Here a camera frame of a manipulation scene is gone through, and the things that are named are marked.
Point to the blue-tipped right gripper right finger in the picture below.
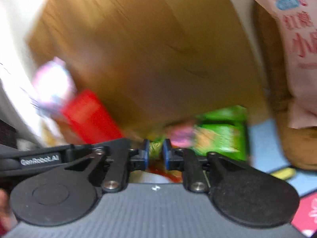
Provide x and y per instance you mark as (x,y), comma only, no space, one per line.
(185,161)

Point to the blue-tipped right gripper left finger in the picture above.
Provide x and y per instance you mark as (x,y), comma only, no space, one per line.
(124,158)

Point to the bright green snack packet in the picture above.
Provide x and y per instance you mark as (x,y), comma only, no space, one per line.
(223,131)

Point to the pink tube snack packet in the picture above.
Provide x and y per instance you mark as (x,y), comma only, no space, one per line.
(181,134)

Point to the small nut mix packet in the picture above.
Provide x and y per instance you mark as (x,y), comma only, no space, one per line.
(174,176)

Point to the dark green pea snack bag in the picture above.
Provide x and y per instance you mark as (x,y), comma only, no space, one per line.
(155,149)

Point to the person's left hand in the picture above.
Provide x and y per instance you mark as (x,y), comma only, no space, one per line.
(7,219)

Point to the yellow plush toy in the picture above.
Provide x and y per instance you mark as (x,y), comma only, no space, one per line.
(51,132)

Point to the black cardboard storage box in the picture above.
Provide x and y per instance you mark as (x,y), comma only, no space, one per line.
(159,134)

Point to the red gift box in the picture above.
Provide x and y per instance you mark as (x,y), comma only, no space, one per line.
(90,120)

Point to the pink blue plush toy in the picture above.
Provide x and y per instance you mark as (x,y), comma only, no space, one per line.
(53,86)

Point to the wooden headboard panel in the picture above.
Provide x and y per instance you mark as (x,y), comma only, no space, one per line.
(153,61)

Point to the large pink snack bag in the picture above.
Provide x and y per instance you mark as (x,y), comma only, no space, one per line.
(296,20)

